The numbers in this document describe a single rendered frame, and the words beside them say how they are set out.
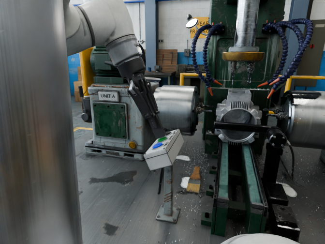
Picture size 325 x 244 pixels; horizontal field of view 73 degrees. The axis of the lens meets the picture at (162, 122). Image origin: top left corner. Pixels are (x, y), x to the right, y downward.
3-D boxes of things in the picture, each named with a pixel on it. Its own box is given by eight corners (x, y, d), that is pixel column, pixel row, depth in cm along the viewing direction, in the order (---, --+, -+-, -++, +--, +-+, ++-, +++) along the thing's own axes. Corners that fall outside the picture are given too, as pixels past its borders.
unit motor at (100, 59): (100, 115, 137) (94, 44, 125) (150, 119, 128) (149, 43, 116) (74, 128, 114) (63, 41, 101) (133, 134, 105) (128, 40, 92)
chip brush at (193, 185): (192, 167, 104) (192, 165, 104) (202, 168, 103) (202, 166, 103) (185, 192, 85) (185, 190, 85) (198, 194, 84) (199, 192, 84)
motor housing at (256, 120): (215, 129, 120) (218, 95, 114) (253, 132, 115) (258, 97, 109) (214, 143, 101) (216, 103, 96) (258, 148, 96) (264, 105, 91)
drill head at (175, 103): (143, 122, 133) (142, 81, 126) (204, 128, 124) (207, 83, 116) (125, 137, 110) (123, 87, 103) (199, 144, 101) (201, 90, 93)
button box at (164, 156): (166, 147, 76) (160, 133, 75) (184, 141, 74) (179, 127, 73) (149, 171, 61) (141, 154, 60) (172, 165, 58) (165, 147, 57)
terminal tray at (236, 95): (226, 102, 114) (227, 88, 112) (248, 103, 111) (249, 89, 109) (226, 107, 103) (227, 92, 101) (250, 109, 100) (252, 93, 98)
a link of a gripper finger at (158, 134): (156, 114, 64) (155, 114, 64) (165, 135, 66) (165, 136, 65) (147, 117, 66) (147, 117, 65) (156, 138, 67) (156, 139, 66)
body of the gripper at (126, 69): (134, 56, 57) (148, 89, 58) (145, 55, 65) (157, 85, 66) (111, 67, 60) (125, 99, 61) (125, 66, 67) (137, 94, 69)
